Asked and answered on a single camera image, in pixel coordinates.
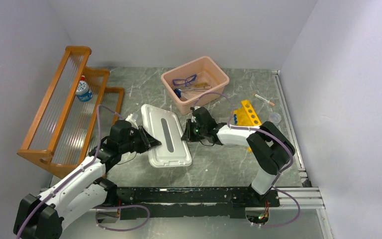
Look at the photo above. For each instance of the orange wooden shelf rack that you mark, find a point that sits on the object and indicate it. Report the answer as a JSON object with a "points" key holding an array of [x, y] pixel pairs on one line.
{"points": [[64, 129]]}

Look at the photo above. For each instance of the metal crucible tongs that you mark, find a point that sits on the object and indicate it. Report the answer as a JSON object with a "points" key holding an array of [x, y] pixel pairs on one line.
{"points": [[195, 90]]}

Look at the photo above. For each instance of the test tube brush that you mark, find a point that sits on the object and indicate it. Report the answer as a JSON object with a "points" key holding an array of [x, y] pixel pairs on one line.
{"points": [[201, 86]]}

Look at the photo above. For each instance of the blue safety glasses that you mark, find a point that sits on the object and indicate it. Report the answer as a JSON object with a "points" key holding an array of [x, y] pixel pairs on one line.
{"points": [[185, 82]]}

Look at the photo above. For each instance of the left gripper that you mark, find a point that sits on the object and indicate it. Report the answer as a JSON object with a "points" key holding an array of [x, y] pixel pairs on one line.
{"points": [[149, 142]]}

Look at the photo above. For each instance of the yellow test tube rack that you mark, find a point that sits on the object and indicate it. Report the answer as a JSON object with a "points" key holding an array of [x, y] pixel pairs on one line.
{"points": [[246, 115]]}

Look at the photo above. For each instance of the graduated cylinder blue base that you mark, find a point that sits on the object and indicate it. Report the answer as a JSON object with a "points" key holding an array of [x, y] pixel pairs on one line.
{"points": [[180, 94]]}

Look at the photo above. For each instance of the clear petri dish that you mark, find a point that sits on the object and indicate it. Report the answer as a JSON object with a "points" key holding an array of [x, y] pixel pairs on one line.
{"points": [[275, 118]]}

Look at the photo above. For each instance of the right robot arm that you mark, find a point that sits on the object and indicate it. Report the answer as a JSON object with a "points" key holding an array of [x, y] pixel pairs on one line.
{"points": [[271, 149]]}

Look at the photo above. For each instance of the black base frame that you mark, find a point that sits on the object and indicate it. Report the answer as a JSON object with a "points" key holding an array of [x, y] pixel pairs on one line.
{"points": [[193, 201]]}

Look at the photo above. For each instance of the yellow rubber tubing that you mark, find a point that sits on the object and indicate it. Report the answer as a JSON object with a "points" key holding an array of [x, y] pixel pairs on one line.
{"points": [[212, 77]]}

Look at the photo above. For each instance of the white bin lid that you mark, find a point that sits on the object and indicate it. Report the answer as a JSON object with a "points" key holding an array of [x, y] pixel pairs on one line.
{"points": [[164, 126]]}

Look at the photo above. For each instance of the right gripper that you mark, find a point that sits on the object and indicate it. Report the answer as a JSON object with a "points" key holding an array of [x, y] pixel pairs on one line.
{"points": [[188, 136]]}

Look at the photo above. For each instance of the white orange marker pen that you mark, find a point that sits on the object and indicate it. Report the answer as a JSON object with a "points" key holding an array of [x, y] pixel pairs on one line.
{"points": [[264, 99]]}

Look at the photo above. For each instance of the blue white bottle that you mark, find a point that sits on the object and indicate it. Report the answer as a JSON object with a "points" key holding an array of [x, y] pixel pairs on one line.
{"points": [[83, 91]]}

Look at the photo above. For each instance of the pink plastic bin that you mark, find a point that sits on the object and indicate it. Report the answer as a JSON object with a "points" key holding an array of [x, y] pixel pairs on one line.
{"points": [[199, 81]]}

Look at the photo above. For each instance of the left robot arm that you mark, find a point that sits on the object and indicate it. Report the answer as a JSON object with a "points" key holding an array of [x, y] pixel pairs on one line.
{"points": [[48, 214]]}

